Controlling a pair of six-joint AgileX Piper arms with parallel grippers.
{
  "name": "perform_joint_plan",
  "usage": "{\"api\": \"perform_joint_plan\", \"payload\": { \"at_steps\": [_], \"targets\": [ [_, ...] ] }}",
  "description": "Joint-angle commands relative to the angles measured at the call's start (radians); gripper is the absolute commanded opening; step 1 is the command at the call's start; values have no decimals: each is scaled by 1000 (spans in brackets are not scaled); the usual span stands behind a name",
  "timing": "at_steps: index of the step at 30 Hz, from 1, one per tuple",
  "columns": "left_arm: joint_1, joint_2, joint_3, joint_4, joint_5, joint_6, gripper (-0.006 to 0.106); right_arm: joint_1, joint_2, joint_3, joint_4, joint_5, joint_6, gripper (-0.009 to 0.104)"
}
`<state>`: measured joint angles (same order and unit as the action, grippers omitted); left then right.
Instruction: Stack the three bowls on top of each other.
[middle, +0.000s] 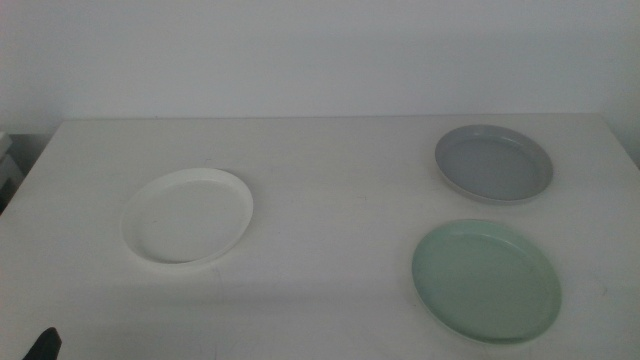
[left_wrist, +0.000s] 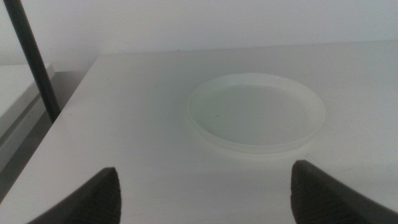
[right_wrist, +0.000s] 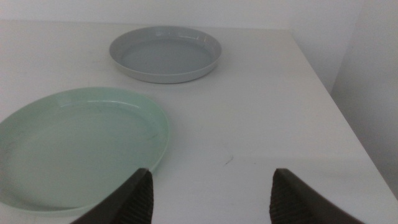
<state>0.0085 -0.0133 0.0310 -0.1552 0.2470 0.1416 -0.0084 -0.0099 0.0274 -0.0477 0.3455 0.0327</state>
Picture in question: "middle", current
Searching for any pale green shallow bowl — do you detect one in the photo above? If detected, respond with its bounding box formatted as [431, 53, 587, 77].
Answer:
[411, 218, 563, 345]

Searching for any white shallow bowl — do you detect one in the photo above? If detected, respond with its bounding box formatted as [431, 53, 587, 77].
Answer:
[120, 167, 255, 266]

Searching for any grey shallow bowl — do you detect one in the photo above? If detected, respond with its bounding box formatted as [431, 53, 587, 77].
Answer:
[434, 124, 555, 205]

